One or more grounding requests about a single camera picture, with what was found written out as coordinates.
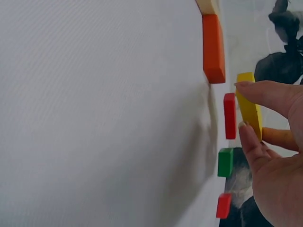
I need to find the person's right hand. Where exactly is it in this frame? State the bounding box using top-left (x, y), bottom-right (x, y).
top-left (234, 80), bottom-right (303, 227)

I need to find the light orange wooden block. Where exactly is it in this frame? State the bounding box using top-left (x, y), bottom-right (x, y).
top-left (261, 127), bottom-right (299, 152)

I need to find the yellow wooden block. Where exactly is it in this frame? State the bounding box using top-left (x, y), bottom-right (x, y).
top-left (235, 72), bottom-right (264, 143)

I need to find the green wooden block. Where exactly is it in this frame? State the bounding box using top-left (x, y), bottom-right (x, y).
top-left (217, 147), bottom-right (234, 178)

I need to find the short red wooden block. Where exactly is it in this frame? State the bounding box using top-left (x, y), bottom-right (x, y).
top-left (215, 192), bottom-right (232, 219)

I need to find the long red wooden block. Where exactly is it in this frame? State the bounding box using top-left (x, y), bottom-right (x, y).
top-left (223, 92), bottom-right (237, 140)

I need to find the long orange wooden block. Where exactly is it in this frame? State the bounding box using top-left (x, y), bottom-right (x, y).
top-left (202, 14), bottom-right (226, 85)

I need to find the cream wooden block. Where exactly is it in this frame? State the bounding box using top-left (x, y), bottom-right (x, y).
top-left (196, 0), bottom-right (220, 16)

